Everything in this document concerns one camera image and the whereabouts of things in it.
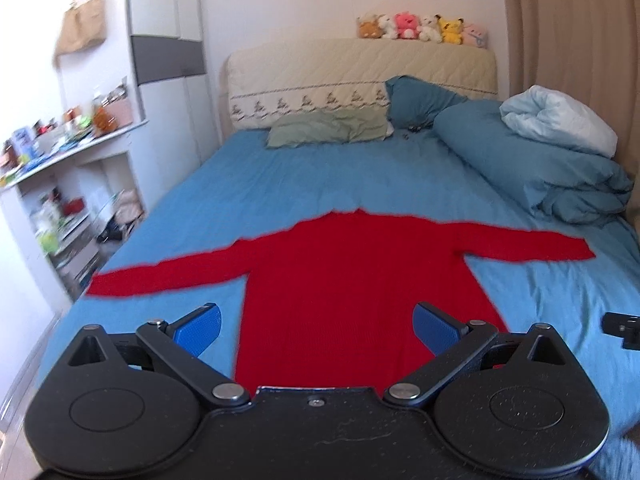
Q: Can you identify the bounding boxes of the red knit sweater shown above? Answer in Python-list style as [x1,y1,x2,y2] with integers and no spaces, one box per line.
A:
[89,210,592,392]

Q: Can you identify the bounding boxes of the blue bed sheet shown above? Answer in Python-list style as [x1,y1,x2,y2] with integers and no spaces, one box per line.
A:
[37,127,640,453]

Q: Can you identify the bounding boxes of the teal folded duvet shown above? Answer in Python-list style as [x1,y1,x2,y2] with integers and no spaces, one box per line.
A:
[433,100,632,224]

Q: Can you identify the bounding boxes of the white cluttered shelf unit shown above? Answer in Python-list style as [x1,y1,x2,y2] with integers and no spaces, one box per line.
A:
[1,77,157,314]

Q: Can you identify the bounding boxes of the sage green pillow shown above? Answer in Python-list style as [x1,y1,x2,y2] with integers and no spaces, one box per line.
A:
[267,107,394,148]

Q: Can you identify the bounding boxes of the dark teal pillow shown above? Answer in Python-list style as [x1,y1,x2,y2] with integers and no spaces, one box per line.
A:
[385,75,468,131]

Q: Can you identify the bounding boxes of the white light blue blanket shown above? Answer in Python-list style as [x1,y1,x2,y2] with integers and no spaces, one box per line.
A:
[499,84,617,159]

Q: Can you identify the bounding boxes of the cream quilted headboard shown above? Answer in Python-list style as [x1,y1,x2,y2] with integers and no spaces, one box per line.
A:
[224,38,498,133]

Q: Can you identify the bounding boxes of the pale pink plush toy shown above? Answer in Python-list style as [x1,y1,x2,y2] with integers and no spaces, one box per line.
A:
[462,23,488,49]

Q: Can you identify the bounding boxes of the yellow Pikachu plush toy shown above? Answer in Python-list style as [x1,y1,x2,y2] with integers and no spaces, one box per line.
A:
[436,14,464,44]

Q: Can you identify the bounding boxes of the white bear plush toy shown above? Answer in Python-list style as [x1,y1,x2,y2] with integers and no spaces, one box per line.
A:
[418,15,442,44]

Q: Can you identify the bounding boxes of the beige curtain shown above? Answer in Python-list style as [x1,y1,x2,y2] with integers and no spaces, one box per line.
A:
[499,0,640,172]

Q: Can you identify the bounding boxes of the white grey wardrobe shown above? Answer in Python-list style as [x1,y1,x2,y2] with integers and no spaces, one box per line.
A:
[128,0,220,211]

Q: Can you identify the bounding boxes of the brown plush toy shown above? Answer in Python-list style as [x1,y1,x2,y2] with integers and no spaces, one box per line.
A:
[357,13,383,39]

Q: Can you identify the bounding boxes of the beige tote bag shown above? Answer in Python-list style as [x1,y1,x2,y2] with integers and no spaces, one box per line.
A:
[53,0,107,64]

